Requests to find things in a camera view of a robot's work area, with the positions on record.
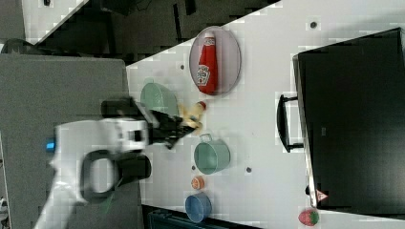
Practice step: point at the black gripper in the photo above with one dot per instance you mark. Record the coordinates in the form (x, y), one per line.
(163, 128)

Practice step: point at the yellow plush peeled banana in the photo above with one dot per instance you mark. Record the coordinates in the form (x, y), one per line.
(192, 117)

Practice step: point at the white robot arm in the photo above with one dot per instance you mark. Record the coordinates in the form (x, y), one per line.
(94, 157)

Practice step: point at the black toaster oven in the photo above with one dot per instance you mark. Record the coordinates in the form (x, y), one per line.
(352, 110)

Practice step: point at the large green bowl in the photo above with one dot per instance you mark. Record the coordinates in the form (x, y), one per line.
(158, 98)

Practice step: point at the small red toy tomato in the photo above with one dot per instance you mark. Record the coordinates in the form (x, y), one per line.
(202, 104)

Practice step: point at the black cylinder cup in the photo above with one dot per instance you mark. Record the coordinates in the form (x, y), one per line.
(133, 169)

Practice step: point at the green metal cup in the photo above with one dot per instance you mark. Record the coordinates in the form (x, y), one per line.
(211, 155)

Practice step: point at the orange toy donut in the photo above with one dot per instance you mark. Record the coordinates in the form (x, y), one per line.
(197, 182)

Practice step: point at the red ketchup bottle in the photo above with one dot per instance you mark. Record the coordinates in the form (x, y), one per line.
(207, 73)

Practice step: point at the blue cup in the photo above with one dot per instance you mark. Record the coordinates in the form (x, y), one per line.
(198, 207)

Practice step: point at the dark teal crate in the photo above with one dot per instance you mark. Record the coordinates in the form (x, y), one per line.
(161, 219)

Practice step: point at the grey oval plate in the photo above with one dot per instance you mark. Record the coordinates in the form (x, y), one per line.
(228, 57)

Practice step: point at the red toy strawberry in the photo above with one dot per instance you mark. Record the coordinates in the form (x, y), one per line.
(309, 217)

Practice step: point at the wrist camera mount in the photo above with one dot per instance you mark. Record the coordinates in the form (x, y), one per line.
(120, 107)

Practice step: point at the black oven door handle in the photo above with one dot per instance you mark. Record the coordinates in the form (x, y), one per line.
(282, 123)

